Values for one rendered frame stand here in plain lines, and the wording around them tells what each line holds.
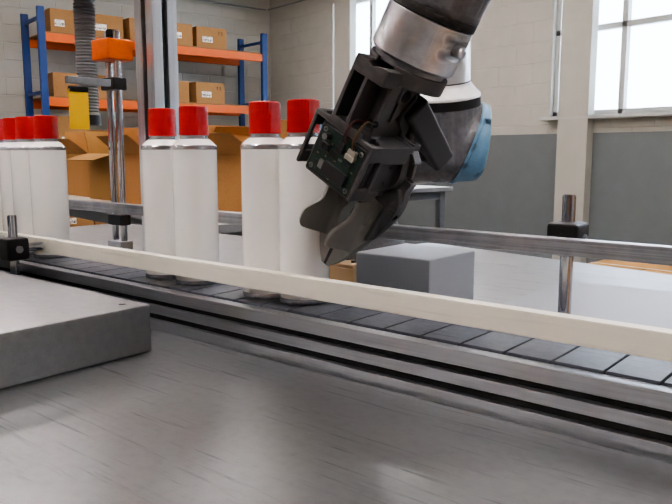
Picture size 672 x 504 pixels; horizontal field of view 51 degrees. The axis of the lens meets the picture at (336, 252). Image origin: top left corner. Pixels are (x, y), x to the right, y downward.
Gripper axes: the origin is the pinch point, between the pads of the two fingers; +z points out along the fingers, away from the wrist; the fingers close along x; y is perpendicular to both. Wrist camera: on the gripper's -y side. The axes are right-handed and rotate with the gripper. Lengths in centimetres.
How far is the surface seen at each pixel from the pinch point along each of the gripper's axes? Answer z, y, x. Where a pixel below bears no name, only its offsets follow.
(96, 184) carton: 157, -160, -256
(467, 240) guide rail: -8.3, -2.7, 10.5
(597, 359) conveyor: -8.9, 2.3, 26.2
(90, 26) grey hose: 3, -9, -64
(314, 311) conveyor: 4.5, 3.6, 2.9
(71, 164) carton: 169, -171, -299
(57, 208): 24, 1, -45
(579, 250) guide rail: -13.5, -2.7, 19.5
